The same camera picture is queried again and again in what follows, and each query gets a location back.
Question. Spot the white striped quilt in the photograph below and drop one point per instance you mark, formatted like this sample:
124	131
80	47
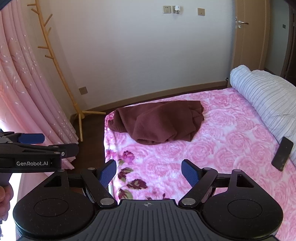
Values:
266	97

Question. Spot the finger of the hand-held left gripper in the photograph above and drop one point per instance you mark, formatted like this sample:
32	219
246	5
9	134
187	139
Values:
31	138
67	150

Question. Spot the black smartphone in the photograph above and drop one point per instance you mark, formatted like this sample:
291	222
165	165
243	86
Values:
282	154

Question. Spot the person's left hand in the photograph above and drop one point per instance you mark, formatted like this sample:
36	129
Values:
5	204

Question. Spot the pink floral blanket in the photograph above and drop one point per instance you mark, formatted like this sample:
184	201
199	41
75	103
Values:
231	150

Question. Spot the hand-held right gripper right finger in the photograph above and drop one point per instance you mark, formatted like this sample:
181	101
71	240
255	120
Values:
190	172

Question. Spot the beige wall socket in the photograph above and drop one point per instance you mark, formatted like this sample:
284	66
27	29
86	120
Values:
201	11
83	90
166	9

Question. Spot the pink curtain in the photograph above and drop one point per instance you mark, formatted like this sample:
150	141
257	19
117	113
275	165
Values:
23	81

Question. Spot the white plug adapter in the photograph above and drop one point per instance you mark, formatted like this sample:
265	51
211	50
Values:
177	8

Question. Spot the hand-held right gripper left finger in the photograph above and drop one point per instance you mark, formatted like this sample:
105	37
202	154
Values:
107	172

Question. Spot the wooden coat rack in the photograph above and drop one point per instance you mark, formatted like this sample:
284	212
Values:
78	112

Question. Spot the maroon knitted sweater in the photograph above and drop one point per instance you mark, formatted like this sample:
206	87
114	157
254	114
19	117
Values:
157	122

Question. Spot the wooden door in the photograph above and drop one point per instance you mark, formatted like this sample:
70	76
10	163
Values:
252	41

